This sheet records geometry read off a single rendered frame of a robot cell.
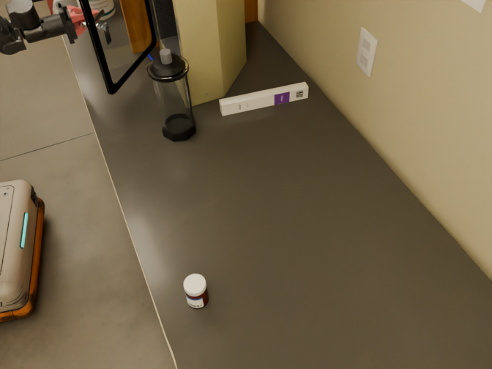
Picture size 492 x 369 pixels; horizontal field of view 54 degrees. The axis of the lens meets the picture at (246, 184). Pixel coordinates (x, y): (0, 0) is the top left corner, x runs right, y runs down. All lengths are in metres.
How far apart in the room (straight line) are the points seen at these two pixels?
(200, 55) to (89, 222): 1.33
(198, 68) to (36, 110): 1.97
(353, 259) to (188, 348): 0.42
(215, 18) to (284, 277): 0.72
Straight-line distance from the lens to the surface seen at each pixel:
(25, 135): 3.14
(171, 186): 1.29
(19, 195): 2.39
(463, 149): 1.16
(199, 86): 1.49
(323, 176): 1.30
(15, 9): 1.44
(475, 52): 1.06
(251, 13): 1.89
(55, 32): 1.49
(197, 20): 1.37
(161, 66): 1.28
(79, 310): 2.27
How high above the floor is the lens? 1.89
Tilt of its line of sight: 49 degrees down
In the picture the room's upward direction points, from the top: 3 degrees counter-clockwise
